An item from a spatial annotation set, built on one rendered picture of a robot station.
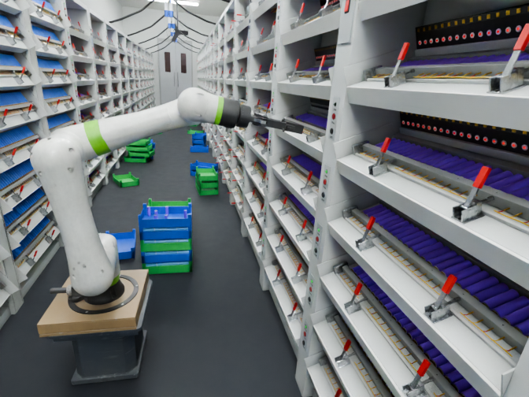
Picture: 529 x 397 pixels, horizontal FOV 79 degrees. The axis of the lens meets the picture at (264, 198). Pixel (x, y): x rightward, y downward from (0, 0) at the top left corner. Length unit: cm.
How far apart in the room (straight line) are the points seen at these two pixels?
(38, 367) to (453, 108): 171
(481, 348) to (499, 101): 39
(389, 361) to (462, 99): 59
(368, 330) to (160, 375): 94
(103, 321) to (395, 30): 132
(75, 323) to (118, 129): 70
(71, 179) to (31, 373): 94
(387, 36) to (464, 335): 73
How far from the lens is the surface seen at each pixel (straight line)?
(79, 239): 113
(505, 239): 58
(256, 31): 231
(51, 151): 105
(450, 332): 70
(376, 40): 99
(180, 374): 156
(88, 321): 137
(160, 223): 199
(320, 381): 134
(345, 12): 101
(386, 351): 90
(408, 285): 78
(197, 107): 105
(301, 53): 164
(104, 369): 158
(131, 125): 118
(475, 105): 61
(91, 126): 120
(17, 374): 178
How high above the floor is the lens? 117
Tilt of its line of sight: 20 degrees down
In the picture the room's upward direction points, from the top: 4 degrees clockwise
